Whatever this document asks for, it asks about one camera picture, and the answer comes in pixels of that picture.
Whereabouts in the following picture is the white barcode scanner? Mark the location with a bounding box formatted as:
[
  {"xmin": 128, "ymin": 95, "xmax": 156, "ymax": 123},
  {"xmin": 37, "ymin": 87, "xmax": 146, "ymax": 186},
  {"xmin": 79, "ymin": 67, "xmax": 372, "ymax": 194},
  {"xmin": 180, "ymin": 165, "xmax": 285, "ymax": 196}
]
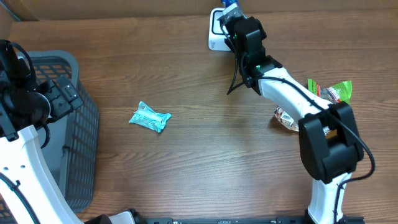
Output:
[{"xmin": 208, "ymin": 7, "xmax": 230, "ymax": 52}]

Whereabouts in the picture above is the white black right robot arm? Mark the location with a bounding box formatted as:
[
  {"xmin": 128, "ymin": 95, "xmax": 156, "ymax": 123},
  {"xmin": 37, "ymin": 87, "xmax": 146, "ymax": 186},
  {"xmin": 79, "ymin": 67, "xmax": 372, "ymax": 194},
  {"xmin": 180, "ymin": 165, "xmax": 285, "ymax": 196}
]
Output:
[{"xmin": 220, "ymin": 16, "xmax": 367, "ymax": 223}]

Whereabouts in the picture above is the blue snack packet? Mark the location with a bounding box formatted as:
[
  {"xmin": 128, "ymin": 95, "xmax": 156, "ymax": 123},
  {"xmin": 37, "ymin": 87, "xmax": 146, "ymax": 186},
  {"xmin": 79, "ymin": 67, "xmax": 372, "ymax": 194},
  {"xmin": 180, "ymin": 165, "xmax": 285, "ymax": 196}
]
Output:
[{"xmin": 221, "ymin": 0, "xmax": 239, "ymax": 7}]

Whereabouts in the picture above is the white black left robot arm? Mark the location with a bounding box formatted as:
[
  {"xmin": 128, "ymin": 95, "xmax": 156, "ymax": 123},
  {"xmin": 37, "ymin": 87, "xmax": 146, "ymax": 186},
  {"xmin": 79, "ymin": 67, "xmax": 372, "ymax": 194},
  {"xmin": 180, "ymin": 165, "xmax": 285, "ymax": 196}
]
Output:
[{"xmin": 1, "ymin": 40, "xmax": 100, "ymax": 223}]

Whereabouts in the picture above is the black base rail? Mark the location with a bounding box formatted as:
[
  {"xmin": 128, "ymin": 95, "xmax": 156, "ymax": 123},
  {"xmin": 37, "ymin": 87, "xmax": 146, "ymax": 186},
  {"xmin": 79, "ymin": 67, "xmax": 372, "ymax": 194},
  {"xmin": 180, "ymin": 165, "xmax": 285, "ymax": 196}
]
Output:
[{"xmin": 146, "ymin": 215, "xmax": 364, "ymax": 224}]

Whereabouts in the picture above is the green snack bag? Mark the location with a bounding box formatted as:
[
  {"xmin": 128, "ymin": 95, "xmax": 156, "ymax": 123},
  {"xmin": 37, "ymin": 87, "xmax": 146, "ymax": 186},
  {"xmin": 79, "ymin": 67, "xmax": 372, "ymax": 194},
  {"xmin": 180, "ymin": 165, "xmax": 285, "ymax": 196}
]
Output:
[{"xmin": 307, "ymin": 78, "xmax": 353, "ymax": 104}]

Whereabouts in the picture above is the beige brown nut snack bag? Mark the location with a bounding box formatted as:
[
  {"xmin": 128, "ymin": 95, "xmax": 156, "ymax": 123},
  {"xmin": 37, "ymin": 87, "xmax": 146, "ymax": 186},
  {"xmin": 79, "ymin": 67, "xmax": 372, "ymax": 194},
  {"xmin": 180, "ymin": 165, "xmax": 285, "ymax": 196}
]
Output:
[{"xmin": 274, "ymin": 106, "xmax": 332, "ymax": 138}]

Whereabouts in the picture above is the light teal snack packet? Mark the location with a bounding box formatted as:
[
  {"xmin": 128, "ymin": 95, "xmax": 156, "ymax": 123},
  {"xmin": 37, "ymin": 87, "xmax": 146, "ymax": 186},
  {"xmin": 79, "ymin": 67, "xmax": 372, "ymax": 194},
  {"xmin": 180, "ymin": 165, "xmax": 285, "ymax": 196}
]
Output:
[{"xmin": 129, "ymin": 101, "xmax": 172, "ymax": 133}]

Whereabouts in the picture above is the grey plastic mesh basket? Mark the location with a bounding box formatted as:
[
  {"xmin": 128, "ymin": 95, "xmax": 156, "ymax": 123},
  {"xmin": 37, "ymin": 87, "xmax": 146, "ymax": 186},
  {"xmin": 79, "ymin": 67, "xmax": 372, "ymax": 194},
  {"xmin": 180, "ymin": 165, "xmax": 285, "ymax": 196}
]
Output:
[{"xmin": 28, "ymin": 50, "xmax": 100, "ymax": 213}]

